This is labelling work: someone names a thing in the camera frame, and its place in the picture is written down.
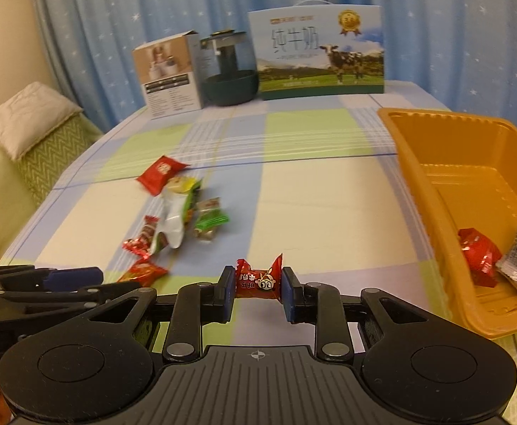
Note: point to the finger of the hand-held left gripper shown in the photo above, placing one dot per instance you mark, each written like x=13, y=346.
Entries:
x=63, y=301
x=74, y=276

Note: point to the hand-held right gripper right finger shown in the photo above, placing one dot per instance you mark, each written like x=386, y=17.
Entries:
x=288, y=296

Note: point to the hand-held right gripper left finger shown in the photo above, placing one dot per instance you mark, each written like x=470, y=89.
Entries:
x=228, y=296

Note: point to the red cartoon-face candy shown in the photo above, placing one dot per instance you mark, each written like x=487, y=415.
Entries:
x=258, y=284

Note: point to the yellow candy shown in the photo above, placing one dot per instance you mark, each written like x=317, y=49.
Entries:
x=184, y=183

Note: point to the orange plastic tray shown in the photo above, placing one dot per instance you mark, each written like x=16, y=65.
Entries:
x=426, y=186

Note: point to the red orange snack packet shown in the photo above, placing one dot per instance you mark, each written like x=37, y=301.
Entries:
x=143, y=272

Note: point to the green wrapped candy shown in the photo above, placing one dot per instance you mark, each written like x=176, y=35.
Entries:
x=209, y=221

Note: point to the red brown twist candy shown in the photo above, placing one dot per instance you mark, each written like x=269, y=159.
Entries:
x=145, y=237

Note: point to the white green snack packet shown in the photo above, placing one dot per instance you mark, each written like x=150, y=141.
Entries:
x=172, y=221

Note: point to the checked tablecloth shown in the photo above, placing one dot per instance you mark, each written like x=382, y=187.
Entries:
x=329, y=186

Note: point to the green zigzag cushion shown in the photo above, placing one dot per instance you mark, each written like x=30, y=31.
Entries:
x=54, y=150

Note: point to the red square snack packet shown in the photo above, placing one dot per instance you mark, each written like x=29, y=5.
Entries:
x=161, y=175

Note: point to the white pillow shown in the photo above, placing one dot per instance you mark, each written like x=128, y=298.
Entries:
x=23, y=115

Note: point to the crinkled red snack packet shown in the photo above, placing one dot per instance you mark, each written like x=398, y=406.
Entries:
x=477, y=252

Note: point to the dark green glass humidifier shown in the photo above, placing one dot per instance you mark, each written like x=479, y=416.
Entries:
x=229, y=88

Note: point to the humidifier cardboard box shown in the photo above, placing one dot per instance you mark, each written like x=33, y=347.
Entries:
x=169, y=79

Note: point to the cow print milk carton box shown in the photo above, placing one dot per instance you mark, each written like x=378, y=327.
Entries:
x=311, y=53

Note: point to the blue star curtain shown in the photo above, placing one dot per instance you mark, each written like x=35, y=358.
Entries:
x=107, y=9

